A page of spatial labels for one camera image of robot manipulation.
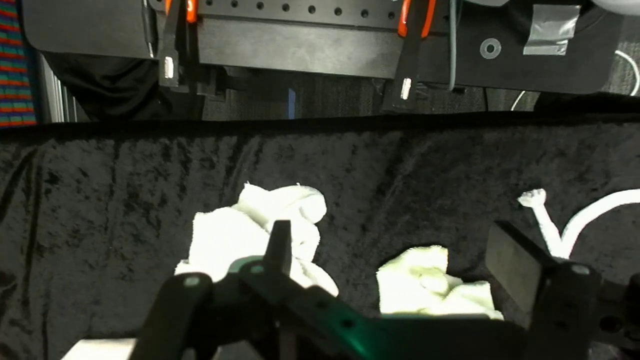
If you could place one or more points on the grey tape piece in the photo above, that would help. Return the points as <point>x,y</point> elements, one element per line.
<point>551,31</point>

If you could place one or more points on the small white towel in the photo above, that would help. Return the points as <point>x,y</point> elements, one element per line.
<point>227,241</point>

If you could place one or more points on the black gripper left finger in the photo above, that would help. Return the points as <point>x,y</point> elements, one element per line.
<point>200,312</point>

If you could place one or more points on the pale yellow cloth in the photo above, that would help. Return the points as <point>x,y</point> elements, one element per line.
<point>420,281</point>

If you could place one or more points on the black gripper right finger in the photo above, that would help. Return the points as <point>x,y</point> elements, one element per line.
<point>566,312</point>

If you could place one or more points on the black perforated breadboard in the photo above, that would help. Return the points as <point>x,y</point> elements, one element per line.
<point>307,33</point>

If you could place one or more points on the colourful patterned backdrop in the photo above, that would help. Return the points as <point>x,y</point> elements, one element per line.
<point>15,67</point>

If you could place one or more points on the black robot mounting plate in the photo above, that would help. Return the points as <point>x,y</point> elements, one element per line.
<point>533,67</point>

